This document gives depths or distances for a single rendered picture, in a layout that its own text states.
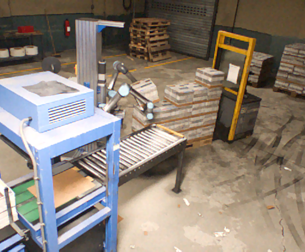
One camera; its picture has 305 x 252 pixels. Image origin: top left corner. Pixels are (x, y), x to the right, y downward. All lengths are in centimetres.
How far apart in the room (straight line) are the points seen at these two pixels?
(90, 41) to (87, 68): 34
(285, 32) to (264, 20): 79
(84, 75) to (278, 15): 775
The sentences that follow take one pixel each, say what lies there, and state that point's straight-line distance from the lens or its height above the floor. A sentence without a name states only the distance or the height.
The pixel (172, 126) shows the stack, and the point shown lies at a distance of 450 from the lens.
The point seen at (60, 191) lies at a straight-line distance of 270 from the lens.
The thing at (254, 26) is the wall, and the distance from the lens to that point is 1073.
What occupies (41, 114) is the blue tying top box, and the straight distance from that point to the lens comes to 198.
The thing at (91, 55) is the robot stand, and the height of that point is 163.
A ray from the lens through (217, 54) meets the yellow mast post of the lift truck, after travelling 533.
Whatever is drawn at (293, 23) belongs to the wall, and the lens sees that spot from 1034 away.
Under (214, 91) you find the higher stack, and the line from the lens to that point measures 480.
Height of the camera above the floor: 248
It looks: 26 degrees down
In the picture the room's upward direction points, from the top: 5 degrees clockwise
